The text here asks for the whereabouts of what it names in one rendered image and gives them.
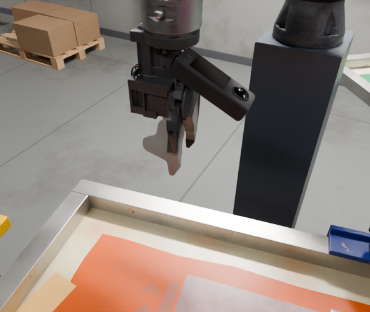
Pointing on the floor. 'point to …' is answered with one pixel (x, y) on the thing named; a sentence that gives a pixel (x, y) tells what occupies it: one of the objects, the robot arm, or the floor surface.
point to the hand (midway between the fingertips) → (185, 155)
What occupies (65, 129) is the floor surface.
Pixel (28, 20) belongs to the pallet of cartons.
